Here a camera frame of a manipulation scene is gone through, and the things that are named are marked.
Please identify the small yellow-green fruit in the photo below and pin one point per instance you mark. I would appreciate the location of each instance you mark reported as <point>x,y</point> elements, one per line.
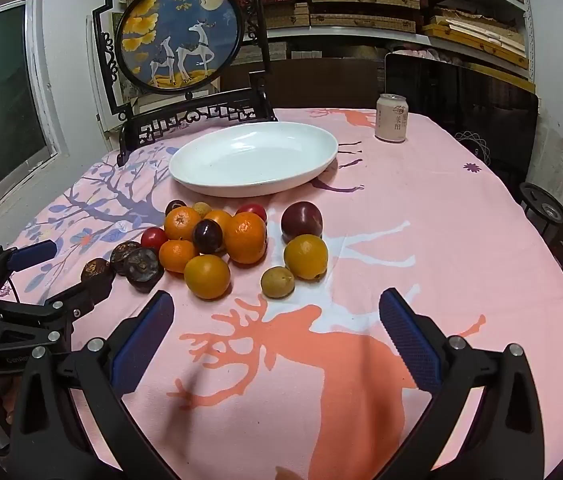
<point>277,282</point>

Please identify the large red plum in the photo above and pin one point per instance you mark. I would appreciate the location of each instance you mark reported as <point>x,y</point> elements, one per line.
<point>302,220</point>

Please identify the brown wooden panel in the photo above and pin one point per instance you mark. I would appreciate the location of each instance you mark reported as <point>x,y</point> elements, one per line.
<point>311,82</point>

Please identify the brown wrinkled fruit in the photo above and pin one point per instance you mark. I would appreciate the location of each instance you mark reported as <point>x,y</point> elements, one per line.
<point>95,270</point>

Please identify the pink printed tablecloth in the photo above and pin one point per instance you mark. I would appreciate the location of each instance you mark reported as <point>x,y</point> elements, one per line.
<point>436,240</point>

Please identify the black chair back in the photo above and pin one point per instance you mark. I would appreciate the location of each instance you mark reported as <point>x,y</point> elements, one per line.
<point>461,100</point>

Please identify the round deer screen black frame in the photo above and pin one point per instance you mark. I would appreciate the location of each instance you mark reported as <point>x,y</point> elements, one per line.
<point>176,35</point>

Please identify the pale pink drink can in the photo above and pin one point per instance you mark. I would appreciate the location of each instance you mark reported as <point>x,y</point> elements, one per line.
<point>391,120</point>

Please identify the red cherry tomato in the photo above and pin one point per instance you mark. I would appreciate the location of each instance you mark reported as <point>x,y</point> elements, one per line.
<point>153,237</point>
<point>253,209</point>

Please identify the smooth orange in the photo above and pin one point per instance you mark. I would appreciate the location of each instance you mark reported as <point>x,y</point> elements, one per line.
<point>207,276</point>
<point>306,257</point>

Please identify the large mandarin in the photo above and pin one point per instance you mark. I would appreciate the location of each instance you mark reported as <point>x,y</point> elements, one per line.
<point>245,238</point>

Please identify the dark purple plum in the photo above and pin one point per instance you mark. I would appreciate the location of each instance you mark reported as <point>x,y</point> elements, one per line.
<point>207,236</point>

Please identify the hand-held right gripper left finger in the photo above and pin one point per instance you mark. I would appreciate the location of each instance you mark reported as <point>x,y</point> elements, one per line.
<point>144,340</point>

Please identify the black round stand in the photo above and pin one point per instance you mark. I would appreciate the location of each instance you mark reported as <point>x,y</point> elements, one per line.
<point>544,207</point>

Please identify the tan longan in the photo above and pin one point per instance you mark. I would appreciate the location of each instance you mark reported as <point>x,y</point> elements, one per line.
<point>201,208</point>

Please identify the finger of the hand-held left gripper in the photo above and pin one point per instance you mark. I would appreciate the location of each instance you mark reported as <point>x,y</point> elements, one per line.
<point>81,297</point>
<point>31,254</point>

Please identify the white oval plate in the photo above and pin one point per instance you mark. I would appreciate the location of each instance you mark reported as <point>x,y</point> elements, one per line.
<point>256,160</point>

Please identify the stack of woven flat boxes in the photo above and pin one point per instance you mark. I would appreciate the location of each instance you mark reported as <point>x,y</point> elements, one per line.
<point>366,0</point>

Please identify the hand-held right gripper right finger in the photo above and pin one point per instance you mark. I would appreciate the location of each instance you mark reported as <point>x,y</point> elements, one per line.
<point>406,340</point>

